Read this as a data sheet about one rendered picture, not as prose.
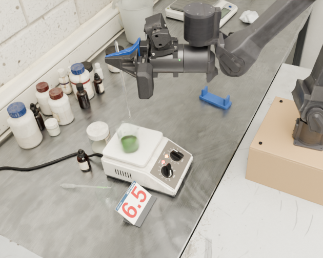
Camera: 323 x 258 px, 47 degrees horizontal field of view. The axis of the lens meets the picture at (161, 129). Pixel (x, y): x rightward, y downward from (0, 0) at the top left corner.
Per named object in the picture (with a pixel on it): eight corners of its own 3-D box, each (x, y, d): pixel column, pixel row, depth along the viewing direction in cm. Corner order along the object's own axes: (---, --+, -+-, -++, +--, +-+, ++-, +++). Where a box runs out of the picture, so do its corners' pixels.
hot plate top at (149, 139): (164, 134, 96) (164, 132, 96) (144, 168, 89) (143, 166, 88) (123, 124, 100) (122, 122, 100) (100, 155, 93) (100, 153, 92)
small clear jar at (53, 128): (62, 128, 113) (58, 117, 110) (59, 136, 110) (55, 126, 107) (50, 128, 113) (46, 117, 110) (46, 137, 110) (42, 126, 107)
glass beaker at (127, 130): (119, 157, 91) (114, 134, 85) (120, 142, 95) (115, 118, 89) (143, 155, 91) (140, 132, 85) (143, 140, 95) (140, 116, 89)
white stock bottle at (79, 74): (75, 90, 126) (67, 62, 118) (94, 88, 126) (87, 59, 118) (74, 102, 121) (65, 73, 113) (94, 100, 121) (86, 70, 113)
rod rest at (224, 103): (231, 104, 115) (232, 95, 112) (225, 110, 113) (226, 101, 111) (204, 92, 120) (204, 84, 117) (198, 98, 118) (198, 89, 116)
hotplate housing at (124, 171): (193, 161, 100) (193, 140, 94) (175, 199, 91) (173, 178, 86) (120, 141, 107) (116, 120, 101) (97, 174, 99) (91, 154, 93)
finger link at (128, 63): (140, 71, 76) (138, 45, 72) (139, 82, 74) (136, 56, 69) (107, 71, 77) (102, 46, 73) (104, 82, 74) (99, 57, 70)
